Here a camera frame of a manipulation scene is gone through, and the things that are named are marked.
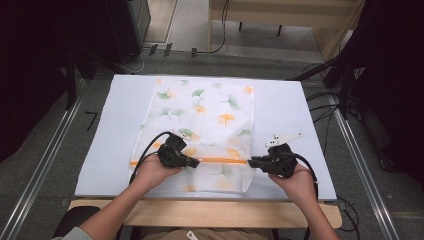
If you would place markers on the metal floor rail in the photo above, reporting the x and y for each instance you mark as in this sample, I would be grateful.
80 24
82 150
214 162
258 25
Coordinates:
366 173
40 166

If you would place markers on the black curtain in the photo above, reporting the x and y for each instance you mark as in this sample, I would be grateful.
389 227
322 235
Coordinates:
30 66
393 66

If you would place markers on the person's beige trousers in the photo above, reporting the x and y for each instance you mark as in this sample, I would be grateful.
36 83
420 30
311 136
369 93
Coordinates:
226 235

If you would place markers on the person's left hand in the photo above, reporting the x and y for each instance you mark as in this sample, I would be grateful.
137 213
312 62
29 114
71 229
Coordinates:
153 171

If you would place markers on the light wooden table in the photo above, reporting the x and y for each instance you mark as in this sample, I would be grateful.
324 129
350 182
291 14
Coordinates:
213 213

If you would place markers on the black metal stand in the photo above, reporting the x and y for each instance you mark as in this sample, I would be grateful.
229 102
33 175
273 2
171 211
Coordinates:
70 83
345 90

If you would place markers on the dark cabinet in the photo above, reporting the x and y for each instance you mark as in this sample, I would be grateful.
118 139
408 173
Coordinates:
116 26

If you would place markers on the light wooden bench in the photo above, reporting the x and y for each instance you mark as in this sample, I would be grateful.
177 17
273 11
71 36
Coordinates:
293 13

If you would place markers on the person's grey sleeve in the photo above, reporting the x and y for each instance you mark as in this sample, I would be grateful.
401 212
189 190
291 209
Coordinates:
75 235

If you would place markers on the white clothing tag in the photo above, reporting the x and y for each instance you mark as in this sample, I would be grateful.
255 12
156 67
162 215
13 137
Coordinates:
192 235

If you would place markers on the white board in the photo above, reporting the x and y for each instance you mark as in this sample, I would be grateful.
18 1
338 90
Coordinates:
283 106

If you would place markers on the person's right hand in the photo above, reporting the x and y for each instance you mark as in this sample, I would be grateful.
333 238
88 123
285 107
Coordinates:
298 186

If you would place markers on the black chair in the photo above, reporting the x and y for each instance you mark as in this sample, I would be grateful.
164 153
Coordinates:
71 216

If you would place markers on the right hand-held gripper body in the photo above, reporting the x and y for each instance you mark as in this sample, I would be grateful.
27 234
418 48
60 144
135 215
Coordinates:
280 160

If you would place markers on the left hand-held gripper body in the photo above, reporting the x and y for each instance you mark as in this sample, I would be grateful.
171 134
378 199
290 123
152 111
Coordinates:
171 155

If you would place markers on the white leaf-print mesh laundry bag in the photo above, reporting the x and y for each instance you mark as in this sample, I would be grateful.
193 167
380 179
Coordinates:
206 100

